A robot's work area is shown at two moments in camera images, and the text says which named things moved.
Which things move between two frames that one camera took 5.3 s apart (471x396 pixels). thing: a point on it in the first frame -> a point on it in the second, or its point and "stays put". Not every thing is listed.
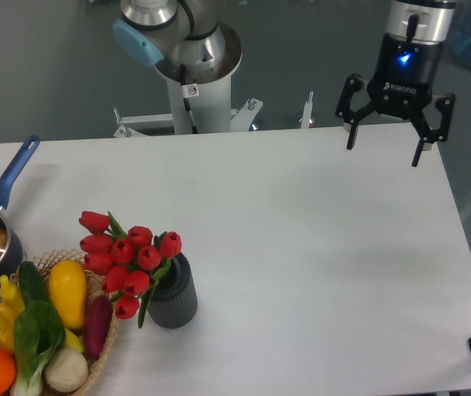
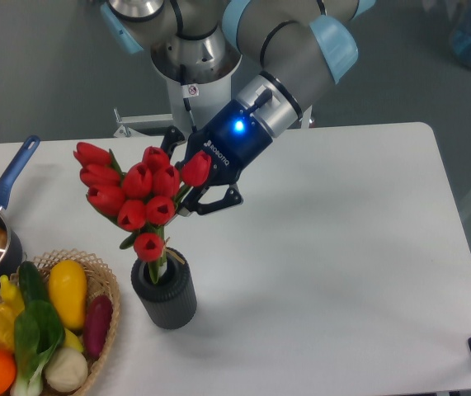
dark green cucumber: [32, 284] stays put
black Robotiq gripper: [406, 69] -> [232, 138]
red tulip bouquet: [129, 263] -> [143, 198]
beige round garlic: [66, 370] stays put
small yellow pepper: [10, 295] stays put
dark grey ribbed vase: [174, 304] stays put
